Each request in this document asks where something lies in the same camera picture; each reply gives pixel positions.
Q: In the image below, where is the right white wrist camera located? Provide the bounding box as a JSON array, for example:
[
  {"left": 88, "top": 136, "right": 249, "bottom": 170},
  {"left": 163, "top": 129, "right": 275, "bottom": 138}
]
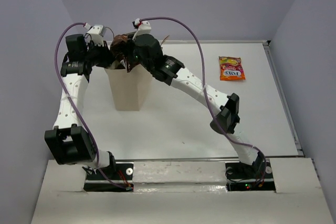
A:
[{"left": 132, "top": 18, "right": 152, "bottom": 40}]

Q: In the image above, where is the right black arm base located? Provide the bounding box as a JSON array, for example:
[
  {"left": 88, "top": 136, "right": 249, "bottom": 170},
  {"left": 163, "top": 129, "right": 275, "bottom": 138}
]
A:
[{"left": 225, "top": 161, "right": 276, "bottom": 192}]

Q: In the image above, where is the aluminium table frame rail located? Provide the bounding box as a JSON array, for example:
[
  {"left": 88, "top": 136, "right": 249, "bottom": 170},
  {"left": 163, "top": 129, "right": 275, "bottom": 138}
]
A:
[{"left": 262, "top": 40, "right": 305, "bottom": 157}]

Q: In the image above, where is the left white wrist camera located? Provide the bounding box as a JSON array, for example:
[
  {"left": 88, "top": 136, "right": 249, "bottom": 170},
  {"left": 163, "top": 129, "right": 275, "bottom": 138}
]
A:
[{"left": 84, "top": 23, "right": 107, "bottom": 46}]

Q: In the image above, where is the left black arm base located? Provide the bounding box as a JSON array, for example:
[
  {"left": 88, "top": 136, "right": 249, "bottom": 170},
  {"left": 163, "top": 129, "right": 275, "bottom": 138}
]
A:
[{"left": 82, "top": 162, "right": 134, "bottom": 193}]

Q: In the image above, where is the brown Kettle chips bag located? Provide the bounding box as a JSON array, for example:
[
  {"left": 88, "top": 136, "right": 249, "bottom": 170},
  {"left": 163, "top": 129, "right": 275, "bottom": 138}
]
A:
[{"left": 110, "top": 32, "right": 139, "bottom": 72}]

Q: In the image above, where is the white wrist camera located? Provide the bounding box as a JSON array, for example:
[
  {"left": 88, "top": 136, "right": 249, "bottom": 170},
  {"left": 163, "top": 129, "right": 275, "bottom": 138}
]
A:
[
  {"left": 84, "top": 23, "right": 107, "bottom": 46},
  {"left": 132, "top": 18, "right": 152, "bottom": 40}
]

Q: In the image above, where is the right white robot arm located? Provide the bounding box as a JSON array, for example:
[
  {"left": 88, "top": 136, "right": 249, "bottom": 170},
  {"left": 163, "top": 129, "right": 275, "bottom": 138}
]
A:
[{"left": 127, "top": 34, "right": 266, "bottom": 182}]

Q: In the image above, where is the beige paper bag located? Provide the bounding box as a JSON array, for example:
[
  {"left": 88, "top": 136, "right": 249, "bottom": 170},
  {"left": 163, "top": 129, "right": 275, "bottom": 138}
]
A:
[{"left": 104, "top": 54, "right": 164, "bottom": 111}]

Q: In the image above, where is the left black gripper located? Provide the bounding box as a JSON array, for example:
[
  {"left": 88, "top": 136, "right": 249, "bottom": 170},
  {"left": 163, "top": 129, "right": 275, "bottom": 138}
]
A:
[{"left": 84, "top": 40, "right": 117, "bottom": 68}]

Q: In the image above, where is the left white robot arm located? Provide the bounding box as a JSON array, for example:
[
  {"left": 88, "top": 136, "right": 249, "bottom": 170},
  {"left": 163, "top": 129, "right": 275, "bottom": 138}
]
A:
[{"left": 44, "top": 33, "right": 117, "bottom": 179}]

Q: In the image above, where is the orange Fox's candy bag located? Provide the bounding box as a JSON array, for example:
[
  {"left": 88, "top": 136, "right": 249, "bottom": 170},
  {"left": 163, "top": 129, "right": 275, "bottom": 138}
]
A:
[{"left": 218, "top": 57, "right": 246, "bottom": 81}]

